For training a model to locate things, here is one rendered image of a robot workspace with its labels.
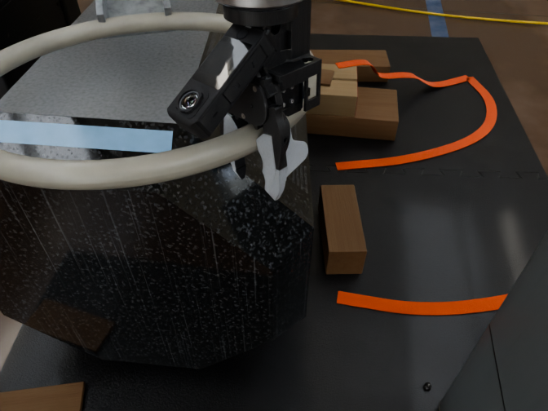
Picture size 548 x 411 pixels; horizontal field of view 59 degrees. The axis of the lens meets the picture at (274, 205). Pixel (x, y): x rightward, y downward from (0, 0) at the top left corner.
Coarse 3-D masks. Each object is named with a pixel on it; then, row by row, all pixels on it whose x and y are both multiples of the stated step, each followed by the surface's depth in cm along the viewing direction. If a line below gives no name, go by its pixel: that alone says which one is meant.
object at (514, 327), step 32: (544, 256) 78; (512, 288) 90; (544, 288) 77; (512, 320) 88; (544, 320) 76; (480, 352) 102; (512, 352) 87; (544, 352) 75; (480, 384) 101; (512, 384) 85; (544, 384) 74
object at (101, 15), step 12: (96, 0) 81; (108, 0) 88; (120, 0) 88; (132, 0) 88; (144, 0) 88; (156, 0) 89; (168, 0) 82; (96, 12) 80; (108, 12) 86; (120, 12) 86; (132, 12) 87; (144, 12) 87; (168, 12) 82; (120, 36) 84
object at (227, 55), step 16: (240, 32) 45; (256, 32) 44; (224, 48) 45; (240, 48) 44; (256, 48) 44; (272, 48) 46; (208, 64) 45; (224, 64) 44; (240, 64) 44; (256, 64) 45; (192, 80) 45; (208, 80) 44; (224, 80) 43; (240, 80) 44; (176, 96) 45; (192, 96) 44; (208, 96) 43; (224, 96) 44; (176, 112) 44; (192, 112) 43; (208, 112) 43; (224, 112) 45; (192, 128) 43; (208, 128) 44
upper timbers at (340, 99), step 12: (336, 72) 206; (348, 72) 206; (336, 84) 199; (348, 84) 199; (324, 96) 195; (336, 96) 194; (348, 96) 194; (312, 108) 200; (324, 108) 199; (336, 108) 198; (348, 108) 198
